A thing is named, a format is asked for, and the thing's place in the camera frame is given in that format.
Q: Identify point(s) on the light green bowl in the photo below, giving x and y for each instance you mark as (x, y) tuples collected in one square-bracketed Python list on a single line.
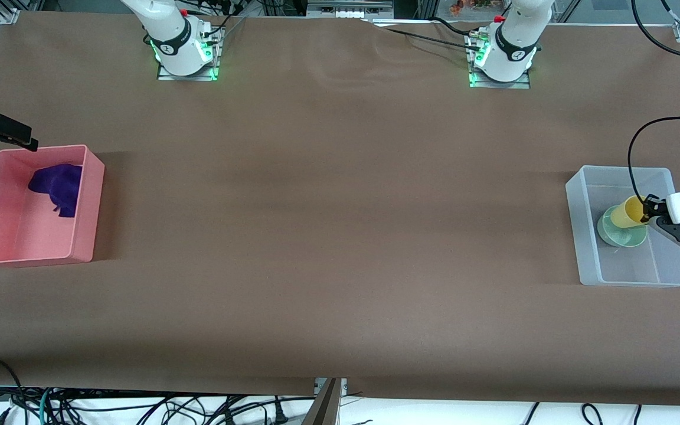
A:
[(620, 235)]

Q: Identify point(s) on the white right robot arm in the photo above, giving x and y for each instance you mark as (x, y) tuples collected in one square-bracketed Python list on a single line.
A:
[(175, 47)]

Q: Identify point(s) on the grey table frame post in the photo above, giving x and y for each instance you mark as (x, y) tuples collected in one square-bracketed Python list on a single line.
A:
[(327, 404)]

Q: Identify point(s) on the pink plastic bin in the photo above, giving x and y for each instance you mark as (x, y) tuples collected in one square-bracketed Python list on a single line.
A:
[(33, 236)]

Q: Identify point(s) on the white power strip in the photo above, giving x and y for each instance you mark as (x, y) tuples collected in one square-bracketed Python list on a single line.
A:
[(349, 8)]

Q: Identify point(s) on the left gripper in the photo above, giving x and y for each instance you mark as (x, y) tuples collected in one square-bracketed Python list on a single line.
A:
[(654, 209)]

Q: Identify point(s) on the purple cloth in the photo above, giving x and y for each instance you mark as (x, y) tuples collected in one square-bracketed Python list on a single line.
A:
[(59, 183)]

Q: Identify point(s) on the clear plastic bin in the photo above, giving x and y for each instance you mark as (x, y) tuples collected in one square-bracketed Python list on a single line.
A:
[(629, 265)]

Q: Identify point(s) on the yellow cup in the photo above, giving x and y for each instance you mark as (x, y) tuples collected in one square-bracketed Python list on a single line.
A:
[(629, 211)]

